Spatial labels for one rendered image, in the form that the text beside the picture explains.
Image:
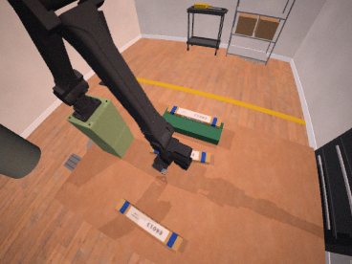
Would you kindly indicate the brown cardboard pack with white e6013 label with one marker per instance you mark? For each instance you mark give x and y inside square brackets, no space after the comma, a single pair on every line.
[168,237]

